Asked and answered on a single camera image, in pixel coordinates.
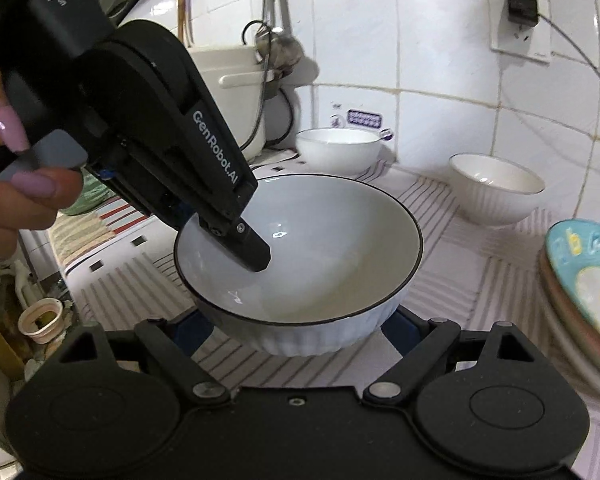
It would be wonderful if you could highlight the hanging metal ladle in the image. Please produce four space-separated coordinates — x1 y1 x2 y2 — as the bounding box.
254 0 304 73

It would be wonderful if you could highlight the white wall socket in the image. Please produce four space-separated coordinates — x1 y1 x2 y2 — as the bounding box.
487 0 554 64

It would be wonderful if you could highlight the beige plastic ring holder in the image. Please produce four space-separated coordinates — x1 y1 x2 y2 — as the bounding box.
18 297 64 345

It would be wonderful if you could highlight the black charger adapter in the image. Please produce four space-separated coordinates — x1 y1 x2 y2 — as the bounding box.
504 0 540 26

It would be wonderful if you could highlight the small white wall sticker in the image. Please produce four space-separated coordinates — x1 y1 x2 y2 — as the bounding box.
332 105 396 141

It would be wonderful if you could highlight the white rice cooker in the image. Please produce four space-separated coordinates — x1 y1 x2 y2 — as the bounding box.
186 45 282 162

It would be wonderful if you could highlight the black cable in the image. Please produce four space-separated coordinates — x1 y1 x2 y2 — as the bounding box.
538 12 600 113

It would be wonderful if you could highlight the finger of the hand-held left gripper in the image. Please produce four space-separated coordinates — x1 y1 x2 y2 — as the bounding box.
197 214 273 272

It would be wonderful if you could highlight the pink rabbit print plate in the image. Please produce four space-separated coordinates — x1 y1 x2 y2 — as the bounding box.
538 249 600 386

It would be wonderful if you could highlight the person's left hand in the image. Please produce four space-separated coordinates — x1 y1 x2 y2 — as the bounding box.
0 56 84 306

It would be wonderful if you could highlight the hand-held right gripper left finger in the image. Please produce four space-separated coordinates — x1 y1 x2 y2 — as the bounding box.
27 309 231 408

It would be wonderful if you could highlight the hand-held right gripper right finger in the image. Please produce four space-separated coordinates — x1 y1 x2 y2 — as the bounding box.
362 306 568 407

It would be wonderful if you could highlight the blue fried egg print plate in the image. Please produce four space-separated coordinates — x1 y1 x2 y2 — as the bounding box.
545 218 600 356

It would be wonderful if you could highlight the striped tablecloth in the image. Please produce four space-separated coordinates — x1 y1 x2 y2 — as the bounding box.
62 147 600 480

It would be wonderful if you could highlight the white bowl with black rim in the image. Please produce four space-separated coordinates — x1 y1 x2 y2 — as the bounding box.
173 174 424 357
448 153 546 227
295 127 381 173

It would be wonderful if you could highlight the striped floor mat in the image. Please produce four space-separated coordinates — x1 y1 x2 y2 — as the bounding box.
49 169 153 273

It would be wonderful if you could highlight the black rice cooker cord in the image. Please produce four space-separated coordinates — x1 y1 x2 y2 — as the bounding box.
242 20 302 147

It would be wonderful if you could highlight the white plate with black rim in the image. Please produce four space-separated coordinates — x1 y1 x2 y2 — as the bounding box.
540 280 600 406

